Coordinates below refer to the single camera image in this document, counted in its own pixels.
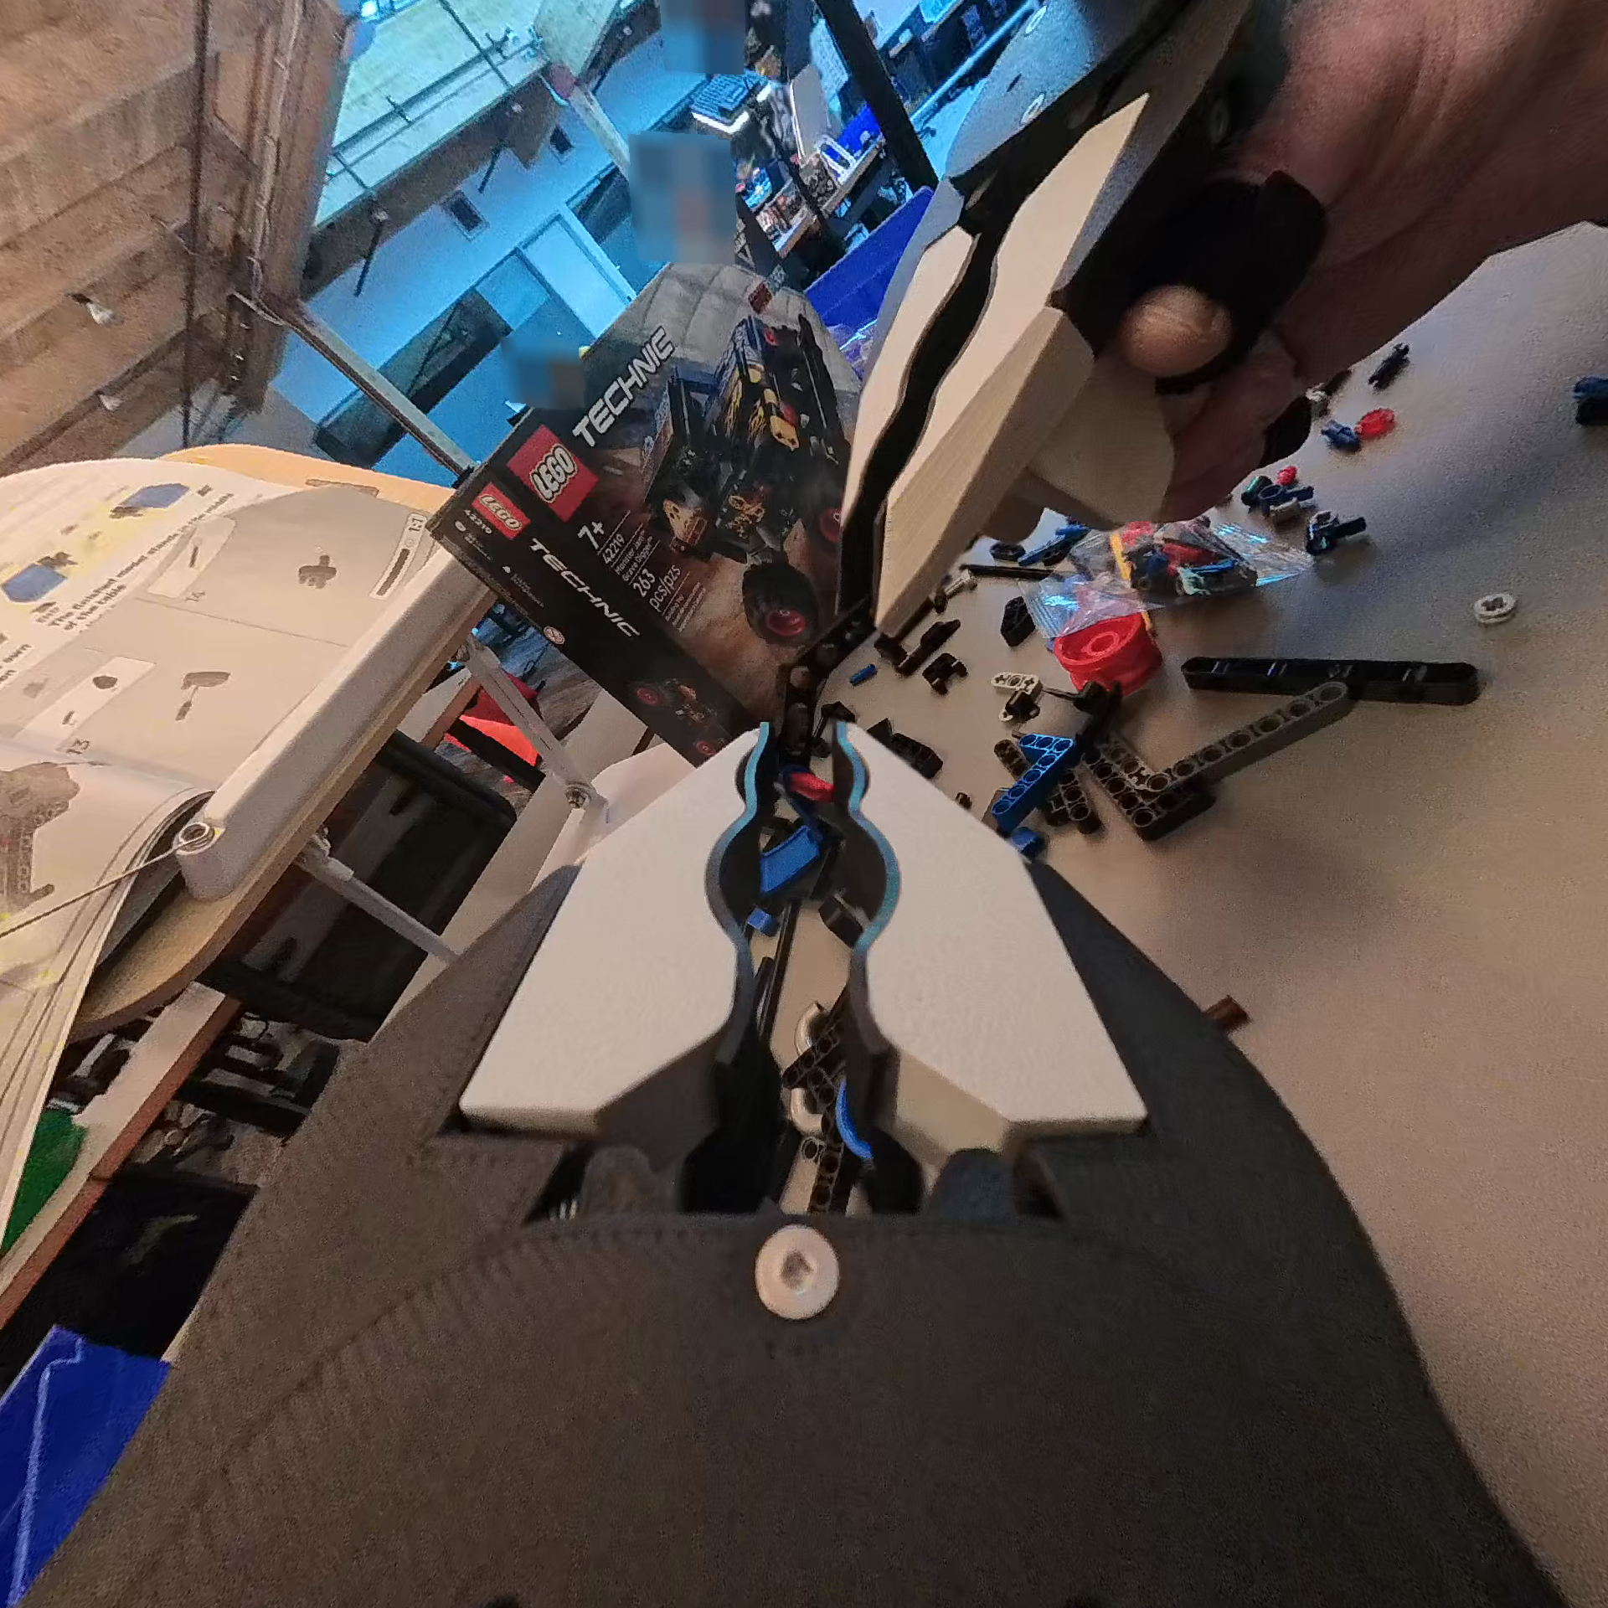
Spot blue angled beam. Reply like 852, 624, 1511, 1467
990, 732, 1082, 832

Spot red wheel hub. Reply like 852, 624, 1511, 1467
1053, 613, 1163, 695

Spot instruction booklet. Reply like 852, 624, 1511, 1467
0, 459, 495, 1244

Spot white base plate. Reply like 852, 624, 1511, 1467
583, 741, 717, 870

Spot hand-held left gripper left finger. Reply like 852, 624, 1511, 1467
460, 724, 787, 1214

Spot clear bag of small parts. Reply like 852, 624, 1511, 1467
1022, 515, 1317, 630

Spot person's right hand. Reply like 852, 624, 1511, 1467
1111, 0, 1608, 530

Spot blue labelled storage bin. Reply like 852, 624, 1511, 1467
0, 1324, 169, 1608

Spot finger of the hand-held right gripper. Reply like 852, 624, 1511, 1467
870, 92, 1154, 631
840, 224, 996, 593

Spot scattered small connector pieces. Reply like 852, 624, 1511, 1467
1235, 340, 1608, 560

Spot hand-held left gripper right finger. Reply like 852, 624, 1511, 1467
828, 724, 1149, 1211

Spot black angled beam assembly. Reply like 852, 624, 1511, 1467
740, 602, 880, 944

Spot printed toy truck box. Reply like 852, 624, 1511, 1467
427, 263, 871, 769

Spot grey desk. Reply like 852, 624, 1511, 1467
804, 218, 1608, 1608

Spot pile of black beam pieces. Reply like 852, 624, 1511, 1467
780, 553, 1481, 870

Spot grey angled beam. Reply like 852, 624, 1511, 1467
1124, 678, 1359, 806

